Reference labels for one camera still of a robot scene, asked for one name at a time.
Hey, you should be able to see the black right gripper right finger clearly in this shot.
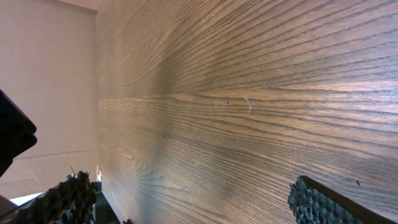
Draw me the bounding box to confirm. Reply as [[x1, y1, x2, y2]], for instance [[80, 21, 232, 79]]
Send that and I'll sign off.
[[287, 175, 397, 224]]

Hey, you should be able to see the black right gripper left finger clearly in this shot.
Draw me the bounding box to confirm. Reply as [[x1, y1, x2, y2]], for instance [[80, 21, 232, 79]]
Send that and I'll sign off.
[[1, 171, 96, 224]]

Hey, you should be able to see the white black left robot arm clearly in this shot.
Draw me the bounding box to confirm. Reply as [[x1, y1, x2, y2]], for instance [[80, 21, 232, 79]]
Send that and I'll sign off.
[[1, 90, 37, 175]]

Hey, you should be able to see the brown cardboard backdrop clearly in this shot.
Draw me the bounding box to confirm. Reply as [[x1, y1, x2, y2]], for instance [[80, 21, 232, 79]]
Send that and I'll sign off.
[[1, 0, 99, 198]]

